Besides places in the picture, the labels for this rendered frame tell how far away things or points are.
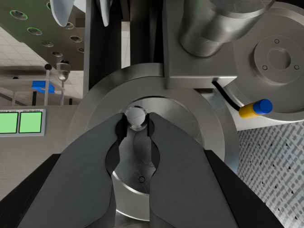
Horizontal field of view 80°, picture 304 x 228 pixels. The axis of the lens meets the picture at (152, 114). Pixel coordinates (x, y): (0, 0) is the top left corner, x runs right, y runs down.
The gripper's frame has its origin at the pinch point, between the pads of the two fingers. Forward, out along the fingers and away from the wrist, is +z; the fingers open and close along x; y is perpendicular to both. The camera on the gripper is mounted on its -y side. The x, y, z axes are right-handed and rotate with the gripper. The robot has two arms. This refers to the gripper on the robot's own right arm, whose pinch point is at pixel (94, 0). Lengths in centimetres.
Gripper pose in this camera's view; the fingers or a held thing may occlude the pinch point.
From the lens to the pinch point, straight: 24.8
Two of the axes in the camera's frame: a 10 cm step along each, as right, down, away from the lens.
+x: 10.0, -0.2, 0.4
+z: -0.4, 1.7, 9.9
